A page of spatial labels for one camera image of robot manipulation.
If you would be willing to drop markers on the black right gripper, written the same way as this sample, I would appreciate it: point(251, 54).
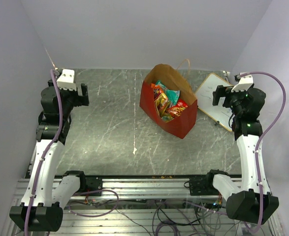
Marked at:
point(220, 92)

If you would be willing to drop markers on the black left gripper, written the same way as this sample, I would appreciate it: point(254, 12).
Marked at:
point(79, 101)

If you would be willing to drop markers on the teal snack packet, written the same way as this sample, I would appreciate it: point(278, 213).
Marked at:
point(172, 95)

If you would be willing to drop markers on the small red snack packet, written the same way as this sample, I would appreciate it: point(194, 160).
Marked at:
point(177, 109)

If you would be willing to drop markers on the red brown paper bag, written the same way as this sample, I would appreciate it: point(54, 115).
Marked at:
point(172, 79)

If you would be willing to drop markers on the orange snack packet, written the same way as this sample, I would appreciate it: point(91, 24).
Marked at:
point(160, 99)

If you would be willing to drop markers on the colourful fruit candy bag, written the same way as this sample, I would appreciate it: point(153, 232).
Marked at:
point(167, 117)

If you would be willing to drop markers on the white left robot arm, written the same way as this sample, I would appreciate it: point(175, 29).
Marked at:
point(41, 207)

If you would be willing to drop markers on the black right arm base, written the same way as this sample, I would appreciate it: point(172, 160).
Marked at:
point(200, 186)

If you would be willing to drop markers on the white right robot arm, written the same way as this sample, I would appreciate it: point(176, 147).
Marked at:
point(252, 201)

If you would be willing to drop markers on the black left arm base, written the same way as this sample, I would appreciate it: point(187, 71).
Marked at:
point(94, 184)

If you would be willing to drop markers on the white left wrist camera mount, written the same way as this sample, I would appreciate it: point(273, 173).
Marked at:
point(66, 80)

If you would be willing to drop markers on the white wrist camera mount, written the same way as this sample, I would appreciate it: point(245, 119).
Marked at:
point(244, 84)
point(66, 80)

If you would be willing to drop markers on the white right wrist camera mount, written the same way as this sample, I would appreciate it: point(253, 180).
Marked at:
point(244, 84)

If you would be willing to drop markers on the aluminium frame rails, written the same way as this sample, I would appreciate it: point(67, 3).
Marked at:
point(144, 201)

